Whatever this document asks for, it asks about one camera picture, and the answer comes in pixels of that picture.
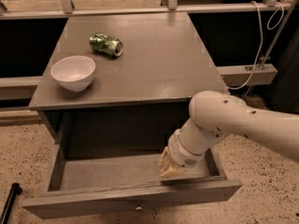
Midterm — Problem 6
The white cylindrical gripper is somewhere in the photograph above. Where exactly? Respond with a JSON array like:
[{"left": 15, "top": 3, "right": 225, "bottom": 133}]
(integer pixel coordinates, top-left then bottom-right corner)
[{"left": 158, "top": 129, "right": 205, "bottom": 177}]

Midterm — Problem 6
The grey top drawer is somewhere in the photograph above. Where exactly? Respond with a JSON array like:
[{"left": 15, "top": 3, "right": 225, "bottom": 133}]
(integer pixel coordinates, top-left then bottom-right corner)
[{"left": 21, "top": 112, "right": 243, "bottom": 220}]

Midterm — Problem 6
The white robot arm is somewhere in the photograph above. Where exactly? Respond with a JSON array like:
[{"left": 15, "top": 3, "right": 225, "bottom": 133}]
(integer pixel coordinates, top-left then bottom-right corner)
[{"left": 158, "top": 91, "right": 299, "bottom": 178}]

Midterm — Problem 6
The grey wooden drawer cabinet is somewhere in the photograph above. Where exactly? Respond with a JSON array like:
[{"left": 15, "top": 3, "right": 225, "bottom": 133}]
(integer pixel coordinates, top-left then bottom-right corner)
[{"left": 30, "top": 13, "right": 226, "bottom": 159}]

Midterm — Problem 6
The green crushed soda can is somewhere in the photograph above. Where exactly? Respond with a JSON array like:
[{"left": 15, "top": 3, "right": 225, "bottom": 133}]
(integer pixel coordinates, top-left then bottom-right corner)
[{"left": 89, "top": 33, "right": 123, "bottom": 57}]

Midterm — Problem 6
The white bowl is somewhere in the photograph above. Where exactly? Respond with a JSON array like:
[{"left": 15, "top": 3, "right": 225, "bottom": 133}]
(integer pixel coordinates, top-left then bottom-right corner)
[{"left": 50, "top": 56, "right": 96, "bottom": 91}]

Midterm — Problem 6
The black pole on floor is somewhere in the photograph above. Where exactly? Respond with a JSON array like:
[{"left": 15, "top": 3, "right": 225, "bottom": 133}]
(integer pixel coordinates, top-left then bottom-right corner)
[{"left": 0, "top": 183, "right": 22, "bottom": 224}]

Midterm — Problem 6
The grey metal railing frame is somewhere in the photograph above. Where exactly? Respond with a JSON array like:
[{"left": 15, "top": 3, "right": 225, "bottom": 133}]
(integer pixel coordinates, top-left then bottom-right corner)
[{"left": 0, "top": 0, "right": 299, "bottom": 101}]

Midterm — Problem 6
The white cable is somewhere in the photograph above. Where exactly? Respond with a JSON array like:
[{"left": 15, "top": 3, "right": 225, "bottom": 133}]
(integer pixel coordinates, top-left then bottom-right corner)
[{"left": 226, "top": 0, "right": 286, "bottom": 91}]

